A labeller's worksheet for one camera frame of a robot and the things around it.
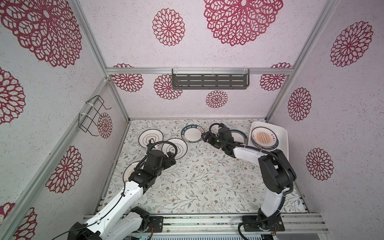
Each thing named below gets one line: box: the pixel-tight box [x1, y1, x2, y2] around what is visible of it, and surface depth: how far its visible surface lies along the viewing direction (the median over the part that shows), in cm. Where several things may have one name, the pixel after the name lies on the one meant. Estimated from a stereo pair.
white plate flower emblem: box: [162, 138, 188, 160], surface depth 105 cm
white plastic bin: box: [248, 121, 289, 160], surface depth 108 cm
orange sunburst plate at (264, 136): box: [251, 126, 278, 148], surface depth 108 cm
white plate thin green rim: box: [138, 129, 164, 148], surface depth 112 cm
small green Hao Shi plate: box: [181, 124, 205, 143], surface depth 115 cm
